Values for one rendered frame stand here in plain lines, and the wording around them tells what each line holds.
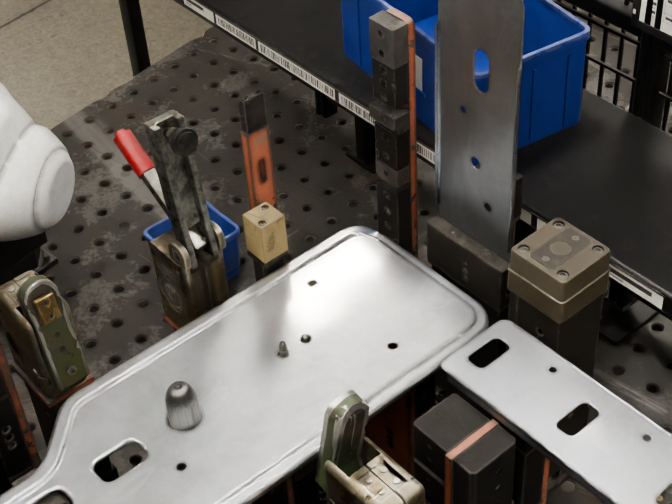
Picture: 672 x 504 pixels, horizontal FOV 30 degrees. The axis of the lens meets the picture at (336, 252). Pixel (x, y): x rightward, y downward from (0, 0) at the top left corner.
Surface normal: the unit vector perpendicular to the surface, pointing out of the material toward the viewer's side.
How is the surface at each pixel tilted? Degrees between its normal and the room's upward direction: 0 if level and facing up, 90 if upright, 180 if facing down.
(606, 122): 0
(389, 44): 90
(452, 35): 90
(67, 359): 78
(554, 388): 0
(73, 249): 0
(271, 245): 90
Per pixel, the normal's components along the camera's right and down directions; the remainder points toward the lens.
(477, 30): -0.76, 0.47
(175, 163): 0.63, 0.37
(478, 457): -0.05, -0.73
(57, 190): 0.96, 0.23
